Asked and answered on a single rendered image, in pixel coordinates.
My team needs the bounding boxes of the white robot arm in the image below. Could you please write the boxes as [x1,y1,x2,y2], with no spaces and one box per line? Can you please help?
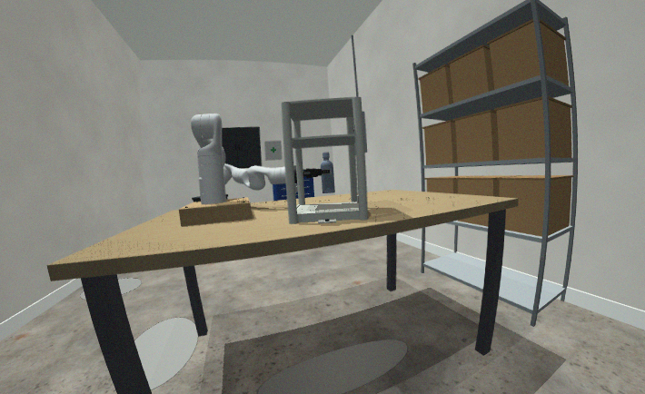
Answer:
[191,113,285,204]

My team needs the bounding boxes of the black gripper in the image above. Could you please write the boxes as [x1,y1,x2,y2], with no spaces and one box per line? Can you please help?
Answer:
[294,165,332,183]

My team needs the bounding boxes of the blue-grey cylinder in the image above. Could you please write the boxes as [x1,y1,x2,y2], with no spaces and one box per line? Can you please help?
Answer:
[321,153,335,193]

